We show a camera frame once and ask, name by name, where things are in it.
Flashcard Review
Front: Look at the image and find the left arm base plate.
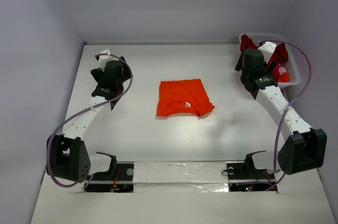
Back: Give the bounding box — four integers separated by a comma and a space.
84, 162, 134, 193

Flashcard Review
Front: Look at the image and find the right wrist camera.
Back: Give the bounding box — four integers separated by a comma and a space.
258, 41, 277, 63

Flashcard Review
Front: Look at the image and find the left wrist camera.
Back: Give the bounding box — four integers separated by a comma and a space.
95, 49, 114, 71

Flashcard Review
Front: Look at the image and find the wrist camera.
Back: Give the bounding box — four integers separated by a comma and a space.
258, 41, 277, 63
95, 49, 114, 71

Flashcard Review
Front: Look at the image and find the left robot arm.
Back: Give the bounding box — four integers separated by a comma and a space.
46, 50, 133, 188

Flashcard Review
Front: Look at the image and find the white plastic basket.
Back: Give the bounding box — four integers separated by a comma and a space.
238, 32, 301, 89

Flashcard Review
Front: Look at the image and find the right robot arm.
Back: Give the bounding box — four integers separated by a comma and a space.
235, 49, 327, 178

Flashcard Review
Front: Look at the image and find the dark red t shirt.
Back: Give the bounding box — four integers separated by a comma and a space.
238, 32, 289, 64

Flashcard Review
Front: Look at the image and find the small orange cloth in basket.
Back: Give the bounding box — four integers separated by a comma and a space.
278, 72, 290, 83

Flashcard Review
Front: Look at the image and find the pink cloth in basket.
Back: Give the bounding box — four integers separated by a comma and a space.
272, 63, 287, 80

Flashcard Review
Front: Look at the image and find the orange t shirt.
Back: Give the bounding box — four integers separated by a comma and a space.
156, 79, 215, 117

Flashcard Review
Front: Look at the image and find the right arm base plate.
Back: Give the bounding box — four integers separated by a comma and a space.
221, 162, 277, 192

